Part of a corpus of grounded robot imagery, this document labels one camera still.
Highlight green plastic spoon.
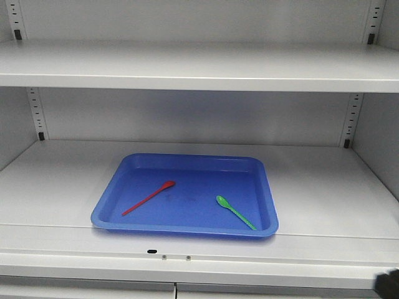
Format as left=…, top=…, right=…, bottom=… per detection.
left=216, top=195, right=257, bottom=230

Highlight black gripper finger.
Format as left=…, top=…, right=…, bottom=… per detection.
left=374, top=269, right=399, bottom=299

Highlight white cabinet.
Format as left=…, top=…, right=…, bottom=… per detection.
left=1, top=1, right=398, bottom=298

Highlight red plastic spoon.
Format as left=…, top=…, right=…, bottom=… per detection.
left=122, top=181, right=176, bottom=216

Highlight blue plastic tray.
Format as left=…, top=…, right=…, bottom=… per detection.
left=91, top=153, right=279, bottom=239

